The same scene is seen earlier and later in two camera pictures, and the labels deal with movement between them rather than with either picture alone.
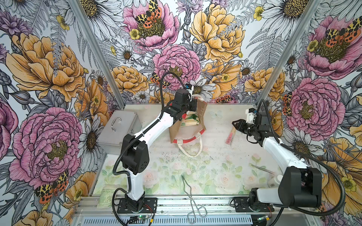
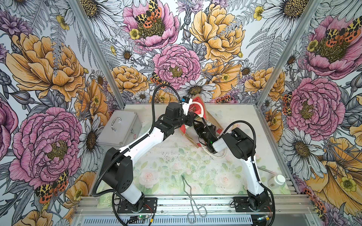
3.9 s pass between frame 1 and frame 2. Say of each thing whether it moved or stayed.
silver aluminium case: stayed
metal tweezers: stayed
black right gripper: moved
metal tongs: stayed
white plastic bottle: stayed
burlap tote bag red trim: moved
